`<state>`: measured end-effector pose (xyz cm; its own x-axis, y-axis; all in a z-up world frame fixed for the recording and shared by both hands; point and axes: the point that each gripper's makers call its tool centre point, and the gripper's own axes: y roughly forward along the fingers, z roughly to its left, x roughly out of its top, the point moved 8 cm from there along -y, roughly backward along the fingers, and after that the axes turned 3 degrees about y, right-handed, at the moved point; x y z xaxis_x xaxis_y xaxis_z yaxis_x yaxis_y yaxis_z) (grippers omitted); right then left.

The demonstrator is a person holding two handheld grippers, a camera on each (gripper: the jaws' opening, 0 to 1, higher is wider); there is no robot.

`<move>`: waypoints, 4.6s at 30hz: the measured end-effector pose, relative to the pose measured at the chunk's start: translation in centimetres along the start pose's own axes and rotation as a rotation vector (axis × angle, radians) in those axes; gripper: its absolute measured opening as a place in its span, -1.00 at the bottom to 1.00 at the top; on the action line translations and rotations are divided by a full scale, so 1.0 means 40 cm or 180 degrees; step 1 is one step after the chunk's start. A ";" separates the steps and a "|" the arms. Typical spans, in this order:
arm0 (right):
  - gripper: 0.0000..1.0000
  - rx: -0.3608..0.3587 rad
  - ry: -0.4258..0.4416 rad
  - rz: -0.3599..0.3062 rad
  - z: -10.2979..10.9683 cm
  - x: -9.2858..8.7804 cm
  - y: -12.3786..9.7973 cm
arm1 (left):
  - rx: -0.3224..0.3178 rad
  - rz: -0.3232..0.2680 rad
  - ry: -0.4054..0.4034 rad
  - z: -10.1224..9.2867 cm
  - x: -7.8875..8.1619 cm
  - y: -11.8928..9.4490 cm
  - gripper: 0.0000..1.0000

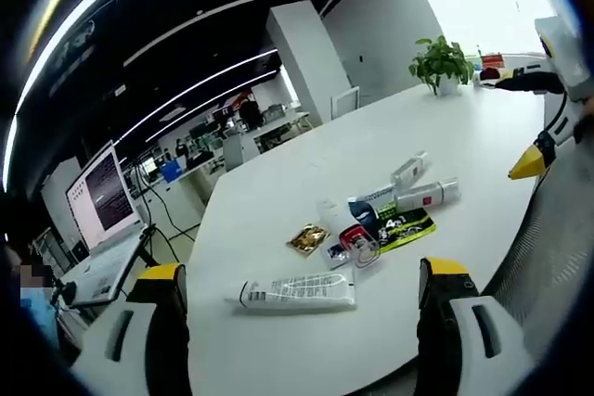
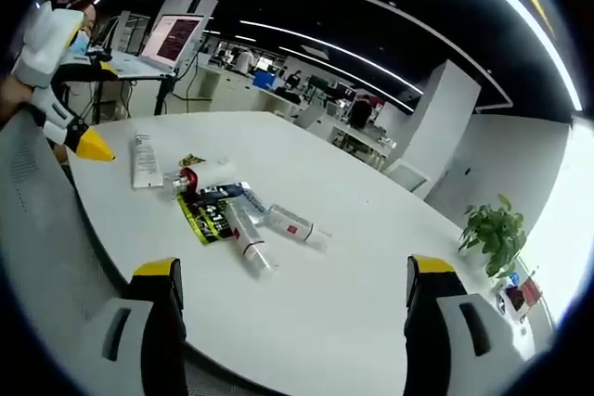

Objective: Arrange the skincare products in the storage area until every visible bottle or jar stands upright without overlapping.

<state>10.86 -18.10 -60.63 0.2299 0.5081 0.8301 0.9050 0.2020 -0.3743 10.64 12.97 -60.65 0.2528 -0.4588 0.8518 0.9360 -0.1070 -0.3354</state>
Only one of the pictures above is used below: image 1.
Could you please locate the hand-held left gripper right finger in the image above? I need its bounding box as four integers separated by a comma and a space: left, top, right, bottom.
416, 256, 535, 396

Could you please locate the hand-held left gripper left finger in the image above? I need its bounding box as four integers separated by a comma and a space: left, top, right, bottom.
69, 262, 192, 396

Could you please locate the green black skincare packet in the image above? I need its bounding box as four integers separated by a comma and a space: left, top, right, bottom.
370, 208, 438, 254

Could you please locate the clear red skincare jar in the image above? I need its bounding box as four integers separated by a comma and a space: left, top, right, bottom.
337, 224, 381, 270

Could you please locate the white red-label skincare bottle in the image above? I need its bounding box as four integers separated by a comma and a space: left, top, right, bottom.
394, 176, 463, 212

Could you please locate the small clear skincare packet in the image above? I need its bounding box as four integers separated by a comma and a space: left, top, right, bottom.
320, 240, 352, 271

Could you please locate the blue white tube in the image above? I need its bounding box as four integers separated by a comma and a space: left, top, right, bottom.
346, 185, 398, 225

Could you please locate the small white skincare tube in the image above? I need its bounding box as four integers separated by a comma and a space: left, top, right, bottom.
316, 198, 354, 235

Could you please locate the gold skincare sachet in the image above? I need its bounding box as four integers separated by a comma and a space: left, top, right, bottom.
285, 223, 331, 258

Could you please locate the blue storage box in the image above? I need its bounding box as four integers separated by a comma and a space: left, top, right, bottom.
160, 159, 183, 182

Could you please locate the potted green plant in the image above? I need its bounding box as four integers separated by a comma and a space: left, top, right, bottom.
407, 35, 476, 97

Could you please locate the grey mesh office chair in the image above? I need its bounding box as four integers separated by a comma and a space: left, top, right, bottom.
480, 168, 594, 369

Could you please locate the open white laptop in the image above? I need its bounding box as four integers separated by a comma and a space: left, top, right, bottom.
58, 139, 150, 309

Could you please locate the white framed panel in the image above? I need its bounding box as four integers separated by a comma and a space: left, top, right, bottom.
329, 84, 362, 121

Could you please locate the white pillar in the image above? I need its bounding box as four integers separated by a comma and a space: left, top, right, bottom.
265, 0, 352, 131

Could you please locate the white office desk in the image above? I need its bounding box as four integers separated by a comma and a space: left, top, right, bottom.
252, 110, 313, 154

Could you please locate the black cable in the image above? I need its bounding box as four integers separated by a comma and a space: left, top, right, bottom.
134, 168, 200, 242

